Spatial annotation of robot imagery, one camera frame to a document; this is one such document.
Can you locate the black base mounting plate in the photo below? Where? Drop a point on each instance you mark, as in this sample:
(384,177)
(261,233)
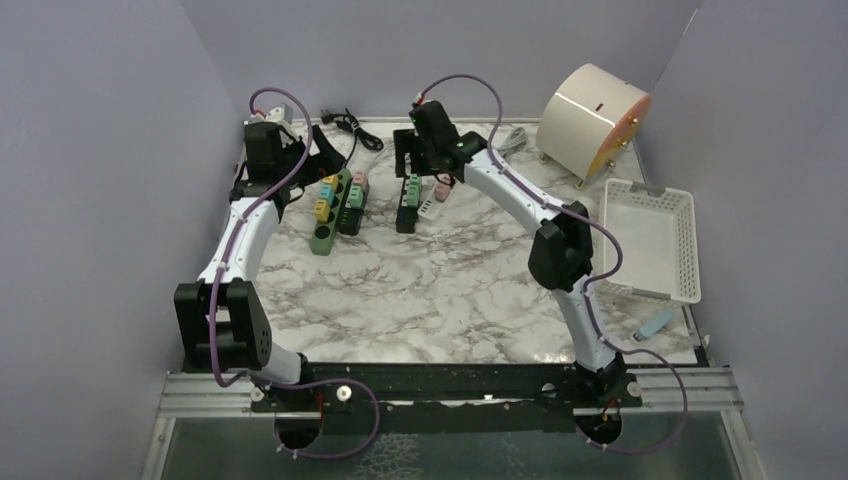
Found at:
(358,399)

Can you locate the pink plug on black strip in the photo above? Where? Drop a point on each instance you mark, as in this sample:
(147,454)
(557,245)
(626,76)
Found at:
(360,180)

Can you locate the black power strip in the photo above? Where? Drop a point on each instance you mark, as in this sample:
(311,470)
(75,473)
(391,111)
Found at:
(349,221)
(406,218)

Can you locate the black power strip middle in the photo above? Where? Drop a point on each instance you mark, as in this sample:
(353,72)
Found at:
(406,218)

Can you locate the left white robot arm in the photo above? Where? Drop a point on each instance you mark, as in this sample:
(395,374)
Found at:
(222,323)

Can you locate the yellow plug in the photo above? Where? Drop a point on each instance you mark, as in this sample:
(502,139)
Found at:
(332,181)
(322,210)

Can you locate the beige cylindrical container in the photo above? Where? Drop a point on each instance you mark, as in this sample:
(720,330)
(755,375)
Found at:
(590,119)

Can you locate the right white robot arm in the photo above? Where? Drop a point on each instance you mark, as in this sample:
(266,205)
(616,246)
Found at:
(561,255)

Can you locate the light blue small device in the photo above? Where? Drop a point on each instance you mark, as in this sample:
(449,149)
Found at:
(650,328)

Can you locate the green power strip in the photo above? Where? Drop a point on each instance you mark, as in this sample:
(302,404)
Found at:
(324,234)

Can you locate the pink plug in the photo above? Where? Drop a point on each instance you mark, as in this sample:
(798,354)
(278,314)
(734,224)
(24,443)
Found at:
(360,180)
(441,192)

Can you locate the green plug on black strip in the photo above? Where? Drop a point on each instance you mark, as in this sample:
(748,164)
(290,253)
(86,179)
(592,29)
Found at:
(356,198)

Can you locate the aluminium rail frame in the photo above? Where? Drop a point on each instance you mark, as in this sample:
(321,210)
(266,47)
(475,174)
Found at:
(690,426)

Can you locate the white plastic basket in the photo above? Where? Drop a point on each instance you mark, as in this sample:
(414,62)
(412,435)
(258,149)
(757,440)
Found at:
(656,229)

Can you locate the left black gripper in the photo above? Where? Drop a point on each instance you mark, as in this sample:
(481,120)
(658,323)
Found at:
(328,161)

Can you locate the yellow plug upper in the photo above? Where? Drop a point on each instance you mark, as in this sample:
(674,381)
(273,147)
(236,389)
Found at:
(332,181)

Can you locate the blue plug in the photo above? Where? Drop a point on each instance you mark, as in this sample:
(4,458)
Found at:
(327,192)

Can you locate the black power strip left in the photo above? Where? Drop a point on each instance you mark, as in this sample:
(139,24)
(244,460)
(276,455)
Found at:
(349,221)

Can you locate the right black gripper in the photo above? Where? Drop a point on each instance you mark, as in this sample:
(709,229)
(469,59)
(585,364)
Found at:
(405,142)

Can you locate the white power strip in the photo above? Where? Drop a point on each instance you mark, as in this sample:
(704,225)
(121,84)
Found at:
(430,209)

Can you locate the yellow plug lower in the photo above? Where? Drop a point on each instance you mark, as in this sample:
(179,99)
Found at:
(322,210)

